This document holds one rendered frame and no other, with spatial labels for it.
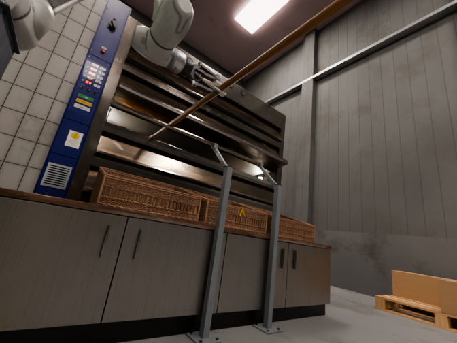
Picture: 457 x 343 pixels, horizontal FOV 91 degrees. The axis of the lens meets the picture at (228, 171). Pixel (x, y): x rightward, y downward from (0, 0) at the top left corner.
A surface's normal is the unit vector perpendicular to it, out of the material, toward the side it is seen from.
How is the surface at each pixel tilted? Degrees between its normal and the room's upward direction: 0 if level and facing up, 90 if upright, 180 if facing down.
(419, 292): 90
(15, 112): 90
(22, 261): 90
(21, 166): 90
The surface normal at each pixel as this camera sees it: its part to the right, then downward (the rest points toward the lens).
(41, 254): 0.60, -0.14
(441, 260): -0.78, -0.28
